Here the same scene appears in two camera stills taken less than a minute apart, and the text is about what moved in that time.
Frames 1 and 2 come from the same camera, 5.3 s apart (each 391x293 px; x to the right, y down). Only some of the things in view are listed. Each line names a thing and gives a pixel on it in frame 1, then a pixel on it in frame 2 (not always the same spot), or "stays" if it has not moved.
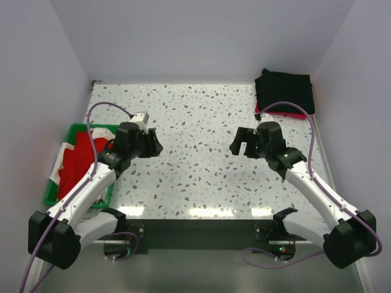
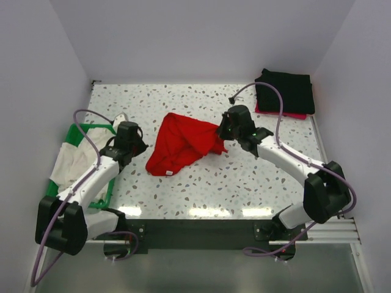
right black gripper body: [264, 151] -> [226, 131]
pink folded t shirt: [278, 115] stays
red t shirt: [75, 161] -> [181, 140]
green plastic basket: [51, 193] stays
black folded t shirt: [273, 86] stays
